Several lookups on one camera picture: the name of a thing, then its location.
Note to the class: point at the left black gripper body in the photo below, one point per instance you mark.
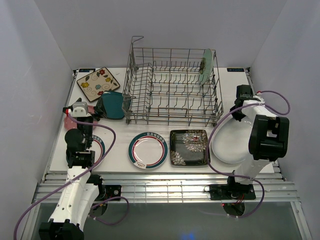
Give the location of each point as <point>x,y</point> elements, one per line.
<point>88,129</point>

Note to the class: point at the black floral square plate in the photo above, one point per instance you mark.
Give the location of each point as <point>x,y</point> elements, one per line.
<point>188,147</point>

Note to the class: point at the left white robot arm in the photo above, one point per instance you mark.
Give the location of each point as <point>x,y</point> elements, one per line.
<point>83,151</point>

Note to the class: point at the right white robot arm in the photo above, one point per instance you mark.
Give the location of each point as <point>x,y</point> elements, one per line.
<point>268,139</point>

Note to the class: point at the teal square plate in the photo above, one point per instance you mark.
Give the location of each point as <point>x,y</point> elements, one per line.
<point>113,103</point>

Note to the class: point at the pink dotted scalloped plate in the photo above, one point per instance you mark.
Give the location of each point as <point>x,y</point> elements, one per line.
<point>69,124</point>

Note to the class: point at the left round plate teal rim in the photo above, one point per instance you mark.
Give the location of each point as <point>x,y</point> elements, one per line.
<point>98,146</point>

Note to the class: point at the cream floral square plate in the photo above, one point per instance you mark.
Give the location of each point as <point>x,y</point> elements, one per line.
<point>94,84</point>

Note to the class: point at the right black table label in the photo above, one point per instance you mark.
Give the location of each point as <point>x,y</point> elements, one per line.
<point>235,69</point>

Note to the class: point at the black table label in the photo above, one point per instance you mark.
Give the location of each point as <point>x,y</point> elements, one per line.
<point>86,70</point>
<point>235,69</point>

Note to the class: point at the left black table label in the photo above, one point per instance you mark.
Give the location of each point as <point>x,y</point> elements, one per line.
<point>86,70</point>

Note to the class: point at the pale green plate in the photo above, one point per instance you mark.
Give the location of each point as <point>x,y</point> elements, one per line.
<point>206,66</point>

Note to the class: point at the round plate teal red rim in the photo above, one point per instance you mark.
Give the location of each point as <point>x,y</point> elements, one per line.
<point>148,150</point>

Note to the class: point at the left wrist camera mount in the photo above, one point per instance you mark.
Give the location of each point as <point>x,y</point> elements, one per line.
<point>79,109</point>

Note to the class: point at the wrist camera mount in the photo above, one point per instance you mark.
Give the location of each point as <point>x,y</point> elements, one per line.
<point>79,109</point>
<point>258,97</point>

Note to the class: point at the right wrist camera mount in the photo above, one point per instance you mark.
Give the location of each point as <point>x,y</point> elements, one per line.
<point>258,97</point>

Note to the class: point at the grey wire dish rack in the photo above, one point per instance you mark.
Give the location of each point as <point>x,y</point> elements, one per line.
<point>162,86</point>

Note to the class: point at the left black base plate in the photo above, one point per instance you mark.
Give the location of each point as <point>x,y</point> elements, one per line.
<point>110,191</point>

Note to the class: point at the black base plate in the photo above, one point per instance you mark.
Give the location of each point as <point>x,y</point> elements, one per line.
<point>110,191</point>
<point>227,192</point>

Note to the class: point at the aluminium rail frame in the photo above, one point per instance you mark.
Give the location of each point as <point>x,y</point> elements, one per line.
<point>166,184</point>

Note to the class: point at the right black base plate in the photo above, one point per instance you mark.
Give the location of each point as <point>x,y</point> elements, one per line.
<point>227,192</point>

